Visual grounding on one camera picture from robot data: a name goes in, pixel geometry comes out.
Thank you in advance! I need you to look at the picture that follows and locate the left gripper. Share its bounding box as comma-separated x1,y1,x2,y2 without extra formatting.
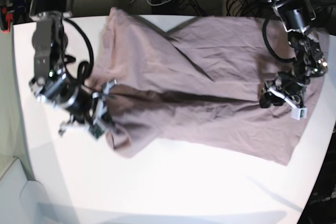
259,72,310,109

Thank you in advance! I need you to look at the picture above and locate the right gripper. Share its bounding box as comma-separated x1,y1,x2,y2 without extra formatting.
61,87,93,124

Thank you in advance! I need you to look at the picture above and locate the mauve t-shirt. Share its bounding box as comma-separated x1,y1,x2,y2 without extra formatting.
89,8,308,165

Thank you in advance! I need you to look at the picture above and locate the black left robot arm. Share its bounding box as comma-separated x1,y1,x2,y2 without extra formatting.
259,0,328,110

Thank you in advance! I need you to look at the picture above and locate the red and black clamp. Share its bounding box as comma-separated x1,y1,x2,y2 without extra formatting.
1,0,18,33

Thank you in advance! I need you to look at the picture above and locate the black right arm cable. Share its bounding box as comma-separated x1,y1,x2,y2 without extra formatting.
62,18,95,84

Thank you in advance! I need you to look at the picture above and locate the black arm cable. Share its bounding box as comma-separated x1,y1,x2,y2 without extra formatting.
62,18,95,84
262,18,297,63

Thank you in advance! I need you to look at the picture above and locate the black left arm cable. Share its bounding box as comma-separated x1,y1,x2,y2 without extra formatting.
262,18,297,63

